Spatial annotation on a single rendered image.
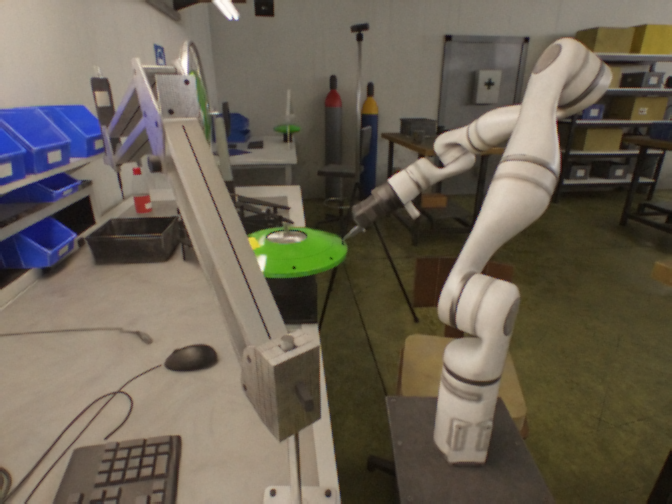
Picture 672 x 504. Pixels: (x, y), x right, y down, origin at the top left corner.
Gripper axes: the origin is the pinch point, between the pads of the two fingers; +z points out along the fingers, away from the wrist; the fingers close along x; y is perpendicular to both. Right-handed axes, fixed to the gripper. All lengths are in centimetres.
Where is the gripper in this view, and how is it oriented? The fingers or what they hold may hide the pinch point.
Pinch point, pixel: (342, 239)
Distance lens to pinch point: 102.1
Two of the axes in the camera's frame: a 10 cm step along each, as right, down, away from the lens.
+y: -5.7, -7.5, -3.3
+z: -8.2, 5.5, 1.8
